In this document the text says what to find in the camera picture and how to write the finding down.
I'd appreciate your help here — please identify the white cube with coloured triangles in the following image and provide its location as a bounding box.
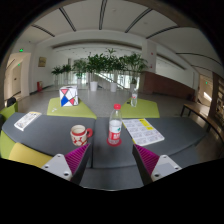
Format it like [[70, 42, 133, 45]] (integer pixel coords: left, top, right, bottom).
[[59, 85, 80, 108]]

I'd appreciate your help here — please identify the clear red-capped water bottle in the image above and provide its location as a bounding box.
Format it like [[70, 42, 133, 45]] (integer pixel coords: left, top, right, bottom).
[[107, 103, 123, 147]]

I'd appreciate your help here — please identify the framed wall picture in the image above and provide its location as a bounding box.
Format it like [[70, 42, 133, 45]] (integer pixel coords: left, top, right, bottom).
[[37, 56, 48, 68]]

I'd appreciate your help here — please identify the wooden bench with black frame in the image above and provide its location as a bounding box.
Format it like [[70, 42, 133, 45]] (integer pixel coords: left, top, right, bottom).
[[179, 101, 224, 141]]

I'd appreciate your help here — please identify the group of potted green plants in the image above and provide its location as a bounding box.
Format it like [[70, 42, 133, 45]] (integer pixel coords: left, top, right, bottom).
[[50, 48, 149, 93]]

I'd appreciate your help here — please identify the small clear water bottle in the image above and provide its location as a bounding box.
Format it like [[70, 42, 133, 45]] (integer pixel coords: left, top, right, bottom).
[[130, 87, 139, 108]]

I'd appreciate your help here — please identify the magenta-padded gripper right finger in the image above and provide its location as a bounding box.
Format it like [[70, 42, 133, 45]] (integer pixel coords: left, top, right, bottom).
[[131, 143, 183, 186]]

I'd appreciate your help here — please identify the lime green chair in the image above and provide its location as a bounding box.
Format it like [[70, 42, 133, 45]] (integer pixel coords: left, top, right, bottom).
[[0, 101, 19, 121]]

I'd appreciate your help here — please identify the red and white mug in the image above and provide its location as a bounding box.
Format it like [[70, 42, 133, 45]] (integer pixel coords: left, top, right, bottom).
[[69, 124, 94, 147]]

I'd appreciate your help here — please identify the white printed booklet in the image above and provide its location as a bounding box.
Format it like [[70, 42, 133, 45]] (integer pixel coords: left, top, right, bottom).
[[13, 111, 43, 132]]

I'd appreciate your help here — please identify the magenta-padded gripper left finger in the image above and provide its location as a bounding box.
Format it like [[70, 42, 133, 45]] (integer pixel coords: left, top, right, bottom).
[[41, 143, 94, 185]]

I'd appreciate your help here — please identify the black bag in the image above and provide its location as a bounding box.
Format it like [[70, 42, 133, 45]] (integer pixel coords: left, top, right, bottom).
[[6, 96, 17, 108]]

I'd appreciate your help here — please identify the white and yellow booklet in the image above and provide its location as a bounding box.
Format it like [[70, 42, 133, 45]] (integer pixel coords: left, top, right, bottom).
[[121, 117, 166, 147]]

